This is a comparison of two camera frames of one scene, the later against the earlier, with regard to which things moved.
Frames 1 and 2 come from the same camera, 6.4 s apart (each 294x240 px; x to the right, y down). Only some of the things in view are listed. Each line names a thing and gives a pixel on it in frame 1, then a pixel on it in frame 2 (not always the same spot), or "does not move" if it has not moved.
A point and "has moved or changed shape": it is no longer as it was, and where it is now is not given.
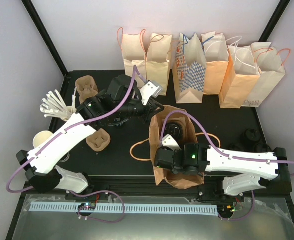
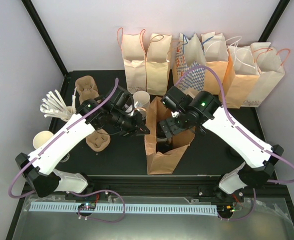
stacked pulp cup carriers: (86, 87) does not move
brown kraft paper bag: (189, 136) has moved or changed shape
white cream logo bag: (270, 65) does not move
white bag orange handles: (134, 54) does not move
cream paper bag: (159, 47) does not move
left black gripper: (151, 109) → (138, 123)
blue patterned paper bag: (189, 68) does not move
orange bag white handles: (240, 76) does not move
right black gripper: (175, 171) → (174, 128)
